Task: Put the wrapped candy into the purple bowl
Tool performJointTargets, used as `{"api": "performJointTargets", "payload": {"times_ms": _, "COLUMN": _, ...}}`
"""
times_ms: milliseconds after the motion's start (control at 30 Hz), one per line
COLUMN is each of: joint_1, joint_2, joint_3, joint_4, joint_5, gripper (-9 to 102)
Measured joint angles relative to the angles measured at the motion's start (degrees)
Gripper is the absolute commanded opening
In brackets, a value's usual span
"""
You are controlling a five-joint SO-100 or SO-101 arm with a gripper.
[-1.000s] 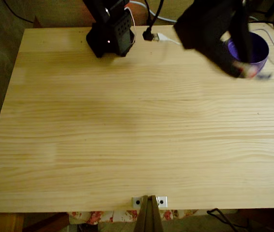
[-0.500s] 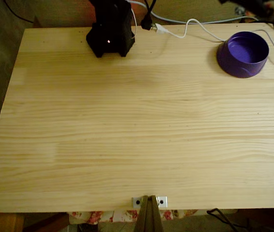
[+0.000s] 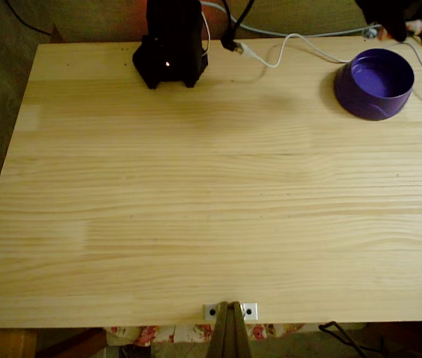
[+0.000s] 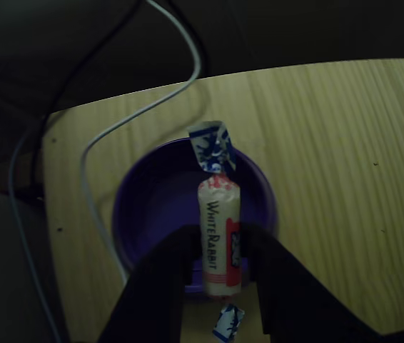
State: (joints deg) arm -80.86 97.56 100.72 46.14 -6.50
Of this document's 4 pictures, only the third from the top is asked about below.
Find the white red blue candy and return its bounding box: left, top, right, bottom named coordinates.
left=363, top=16, right=422, bottom=41

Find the purple plastic bowl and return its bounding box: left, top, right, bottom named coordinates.
left=333, top=48, right=415, bottom=122

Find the floral patterned cloth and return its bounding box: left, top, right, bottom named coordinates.
left=105, top=322, right=306, bottom=348

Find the white cable with plug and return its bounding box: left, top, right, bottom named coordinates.
left=233, top=33, right=350, bottom=69

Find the pale blue cable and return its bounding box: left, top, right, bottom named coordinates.
left=198, top=0, right=382, bottom=39

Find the thick black cable with connector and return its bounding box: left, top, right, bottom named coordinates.
left=219, top=0, right=256, bottom=51

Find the short white cable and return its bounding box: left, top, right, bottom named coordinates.
left=200, top=10, right=212, bottom=57

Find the looped black cable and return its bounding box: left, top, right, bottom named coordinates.
left=318, top=320, right=385, bottom=358

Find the metal bracket with screws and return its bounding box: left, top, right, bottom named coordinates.
left=203, top=302, right=259, bottom=321

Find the thin black cable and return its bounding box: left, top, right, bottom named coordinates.
left=4, top=0, right=53, bottom=37

